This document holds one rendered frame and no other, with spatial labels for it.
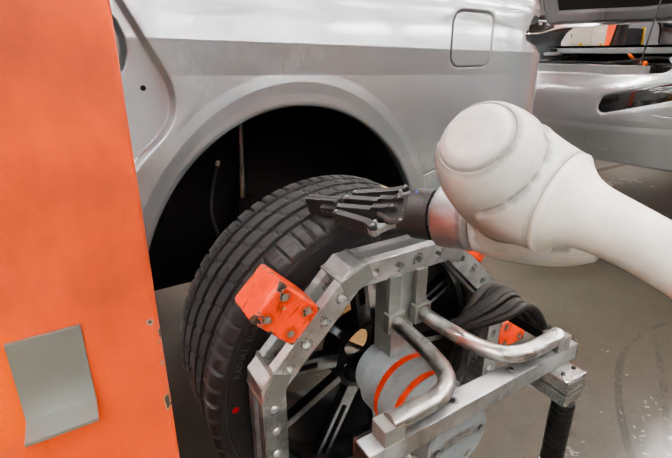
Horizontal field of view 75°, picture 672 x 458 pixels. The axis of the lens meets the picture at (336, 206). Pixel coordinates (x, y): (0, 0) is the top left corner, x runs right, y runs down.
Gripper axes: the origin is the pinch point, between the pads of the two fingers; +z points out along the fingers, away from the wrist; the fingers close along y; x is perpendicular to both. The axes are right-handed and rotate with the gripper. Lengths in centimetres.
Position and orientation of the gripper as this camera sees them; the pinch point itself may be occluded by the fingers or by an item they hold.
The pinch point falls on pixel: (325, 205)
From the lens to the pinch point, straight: 75.7
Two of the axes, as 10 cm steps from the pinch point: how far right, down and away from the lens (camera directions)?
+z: -8.1, -0.7, 5.8
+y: 5.2, -5.2, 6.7
